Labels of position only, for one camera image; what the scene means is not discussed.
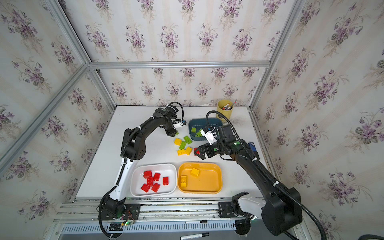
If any yellow curved lego brick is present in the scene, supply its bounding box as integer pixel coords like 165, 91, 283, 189
180, 176, 187, 188

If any red lego brick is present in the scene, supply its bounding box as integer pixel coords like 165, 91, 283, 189
143, 171, 153, 179
147, 177, 154, 188
153, 173, 161, 182
151, 183, 161, 193
141, 184, 151, 193
163, 177, 169, 186

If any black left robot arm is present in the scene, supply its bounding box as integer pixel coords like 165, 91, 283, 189
99, 102, 187, 218

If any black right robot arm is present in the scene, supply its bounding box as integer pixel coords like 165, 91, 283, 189
194, 110, 327, 240

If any dark teal plastic bin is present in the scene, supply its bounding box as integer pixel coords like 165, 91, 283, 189
189, 118, 223, 141

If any yellow plastic tray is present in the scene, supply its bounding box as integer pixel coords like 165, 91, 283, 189
178, 162, 223, 194

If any white plastic tray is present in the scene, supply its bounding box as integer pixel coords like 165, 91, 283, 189
130, 164, 177, 198

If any yellow pen cup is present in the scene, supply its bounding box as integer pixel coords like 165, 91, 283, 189
217, 100, 234, 120

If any black marker pen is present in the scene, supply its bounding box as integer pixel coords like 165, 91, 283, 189
180, 233, 210, 240

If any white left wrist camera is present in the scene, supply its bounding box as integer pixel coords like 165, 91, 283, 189
172, 119, 187, 129

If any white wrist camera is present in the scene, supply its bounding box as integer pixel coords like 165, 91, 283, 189
172, 119, 187, 129
200, 127, 217, 145

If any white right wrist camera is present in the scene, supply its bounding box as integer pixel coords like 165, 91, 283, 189
200, 127, 217, 145

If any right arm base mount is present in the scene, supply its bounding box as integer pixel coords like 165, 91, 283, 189
218, 192, 254, 236

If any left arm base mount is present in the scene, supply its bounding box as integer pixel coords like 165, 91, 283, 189
97, 204, 142, 235

